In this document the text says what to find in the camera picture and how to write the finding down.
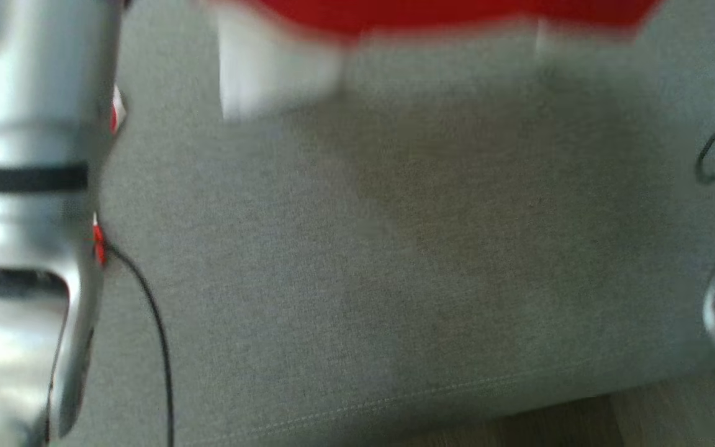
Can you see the red shorts with white waistband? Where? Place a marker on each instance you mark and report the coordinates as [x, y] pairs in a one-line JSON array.
[[432, 12]]

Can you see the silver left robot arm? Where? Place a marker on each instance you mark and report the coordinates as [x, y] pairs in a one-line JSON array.
[[22, 217]]

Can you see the large grey sofa ottoman cushion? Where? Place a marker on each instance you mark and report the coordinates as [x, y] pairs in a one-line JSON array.
[[395, 248]]

